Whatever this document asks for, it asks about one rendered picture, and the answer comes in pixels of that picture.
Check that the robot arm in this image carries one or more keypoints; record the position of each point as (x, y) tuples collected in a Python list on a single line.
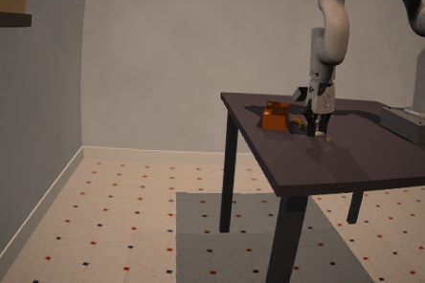
[(329, 48)]

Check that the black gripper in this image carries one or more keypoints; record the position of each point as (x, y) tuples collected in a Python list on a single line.
[(321, 100)]

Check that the orange bin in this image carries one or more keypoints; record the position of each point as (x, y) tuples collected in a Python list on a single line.
[(275, 120)]

